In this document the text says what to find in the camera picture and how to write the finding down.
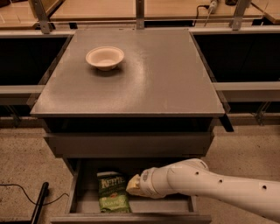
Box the black bar on floor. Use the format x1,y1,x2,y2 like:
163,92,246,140
31,182,49,224

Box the black cable on floor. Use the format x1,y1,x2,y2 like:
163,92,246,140
0,183,70,207

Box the black cable on desk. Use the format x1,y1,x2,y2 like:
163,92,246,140
193,4,211,28

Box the horizontal metal rail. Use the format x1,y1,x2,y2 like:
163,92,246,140
0,85,45,105
213,81,280,102

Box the grey plug on desk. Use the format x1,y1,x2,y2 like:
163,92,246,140
204,0,219,25

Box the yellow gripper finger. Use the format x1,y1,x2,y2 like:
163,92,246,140
126,174,141,196

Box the closed top drawer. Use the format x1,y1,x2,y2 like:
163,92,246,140
45,132,214,158

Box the open middle drawer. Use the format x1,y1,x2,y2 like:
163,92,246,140
51,158,212,224

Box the grey drawer cabinet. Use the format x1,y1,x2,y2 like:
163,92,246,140
30,27,227,224

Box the metal post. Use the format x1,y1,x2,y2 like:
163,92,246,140
136,0,145,30
30,0,53,34
229,0,251,31

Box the left horizontal metal rail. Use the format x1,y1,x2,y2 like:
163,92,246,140
0,85,45,105

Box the right metal post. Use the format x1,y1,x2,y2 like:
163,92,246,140
229,0,251,31

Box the white paper bowl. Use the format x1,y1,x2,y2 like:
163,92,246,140
86,46,124,71

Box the right horizontal metal rail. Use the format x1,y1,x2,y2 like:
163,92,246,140
213,81,280,102

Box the left metal post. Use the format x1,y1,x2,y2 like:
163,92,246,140
30,0,53,34

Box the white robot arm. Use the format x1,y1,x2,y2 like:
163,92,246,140
126,158,280,222

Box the middle metal post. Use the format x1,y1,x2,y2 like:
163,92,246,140
136,0,145,30

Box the green jalapeno chip bag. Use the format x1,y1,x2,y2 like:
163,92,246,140
97,171,131,213

